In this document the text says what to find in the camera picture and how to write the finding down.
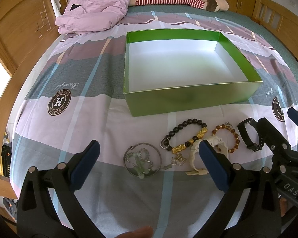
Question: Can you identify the black wrist watch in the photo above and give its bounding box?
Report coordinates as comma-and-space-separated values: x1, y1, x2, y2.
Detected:
237, 118, 265, 152

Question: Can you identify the amber bead bracelet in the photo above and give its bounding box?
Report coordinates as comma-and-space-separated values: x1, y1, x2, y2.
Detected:
211, 121, 240, 154

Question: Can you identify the white wrist watch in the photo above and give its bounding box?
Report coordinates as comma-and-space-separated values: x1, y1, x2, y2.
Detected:
186, 135, 229, 176

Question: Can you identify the black gold bead bracelet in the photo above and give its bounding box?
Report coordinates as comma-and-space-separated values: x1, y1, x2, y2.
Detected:
164, 119, 209, 155

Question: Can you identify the silver key ring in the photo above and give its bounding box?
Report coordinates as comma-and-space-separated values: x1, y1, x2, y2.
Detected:
160, 137, 172, 151

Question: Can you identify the right hand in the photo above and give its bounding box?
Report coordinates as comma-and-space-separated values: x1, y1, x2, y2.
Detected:
279, 197, 292, 217

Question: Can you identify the left hand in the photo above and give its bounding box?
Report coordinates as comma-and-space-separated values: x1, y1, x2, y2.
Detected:
115, 226, 153, 238

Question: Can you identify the patterned bed sheet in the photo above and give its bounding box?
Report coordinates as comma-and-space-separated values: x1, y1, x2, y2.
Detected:
10, 5, 298, 237

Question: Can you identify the green cardboard box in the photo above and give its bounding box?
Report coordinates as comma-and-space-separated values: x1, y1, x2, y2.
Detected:
123, 29, 262, 117

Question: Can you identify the wooden headboard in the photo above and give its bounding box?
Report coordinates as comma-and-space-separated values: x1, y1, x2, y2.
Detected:
0, 0, 59, 198

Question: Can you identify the pink padded jacket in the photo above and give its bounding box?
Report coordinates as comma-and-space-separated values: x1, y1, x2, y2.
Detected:
55, 0, 130, 35

